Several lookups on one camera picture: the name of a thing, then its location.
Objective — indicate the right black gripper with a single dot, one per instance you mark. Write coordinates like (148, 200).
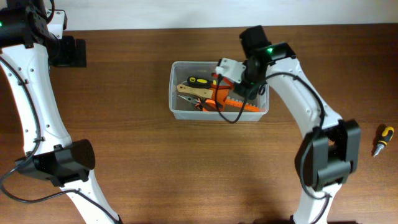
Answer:
(247, 92)

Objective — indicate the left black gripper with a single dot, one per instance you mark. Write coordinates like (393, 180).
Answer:
(76, 57)

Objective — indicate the orange screwdriver bit holder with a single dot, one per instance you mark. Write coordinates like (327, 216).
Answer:
(239, 104)

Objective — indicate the small red cutting pliers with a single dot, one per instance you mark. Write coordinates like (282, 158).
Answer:
(221, 83)

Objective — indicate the orange scraper wooden handle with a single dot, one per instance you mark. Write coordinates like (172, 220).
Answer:
(211, 93)

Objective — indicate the file black yellow handle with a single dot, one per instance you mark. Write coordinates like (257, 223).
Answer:
(197, 82)

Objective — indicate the long nose pliers orange black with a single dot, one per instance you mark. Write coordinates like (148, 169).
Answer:
(203, 104)

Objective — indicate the clear plastic container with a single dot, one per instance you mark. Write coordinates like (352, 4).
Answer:
(183, 109)

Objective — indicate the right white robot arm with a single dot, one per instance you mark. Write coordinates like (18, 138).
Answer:
(329, 152)

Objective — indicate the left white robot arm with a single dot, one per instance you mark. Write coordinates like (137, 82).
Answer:
(32, 41)

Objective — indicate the screwdriver black yellow handle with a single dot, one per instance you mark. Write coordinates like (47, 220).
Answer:
(383, 139)

